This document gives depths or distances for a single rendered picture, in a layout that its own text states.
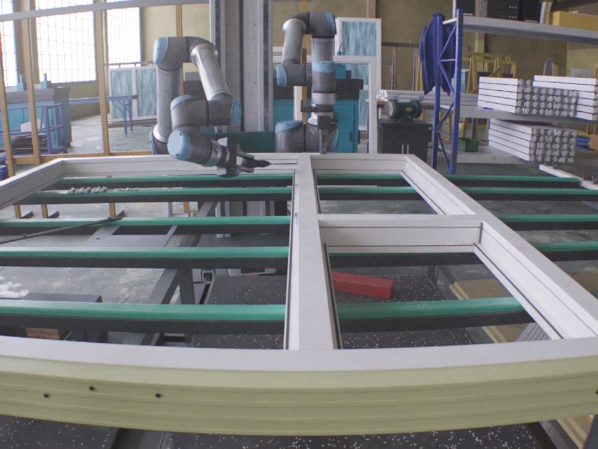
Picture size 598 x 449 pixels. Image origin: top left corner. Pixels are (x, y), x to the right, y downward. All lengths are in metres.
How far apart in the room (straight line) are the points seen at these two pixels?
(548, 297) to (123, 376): 0.66
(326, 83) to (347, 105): 3.66
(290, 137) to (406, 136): 2.96
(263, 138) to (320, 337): 2.15
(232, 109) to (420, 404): 1.25
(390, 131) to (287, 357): 4.84
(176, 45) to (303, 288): 1.53
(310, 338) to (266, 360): 0.07
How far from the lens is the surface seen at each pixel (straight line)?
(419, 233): 1.09
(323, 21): 2.45
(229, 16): 2.75
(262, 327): 0.81
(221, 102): 1.62
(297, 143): 2.55
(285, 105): 5.42
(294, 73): 1.95
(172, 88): 2.21
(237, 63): 2.73
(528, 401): 0.60
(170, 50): 2.08
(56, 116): 9.89
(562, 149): 5.84
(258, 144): 2.69
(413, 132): 5.39
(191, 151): 1.53
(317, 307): 0.67
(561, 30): 6.10
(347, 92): 5.44
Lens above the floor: 1.24
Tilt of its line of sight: 18 degrees down
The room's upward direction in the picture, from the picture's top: straight up
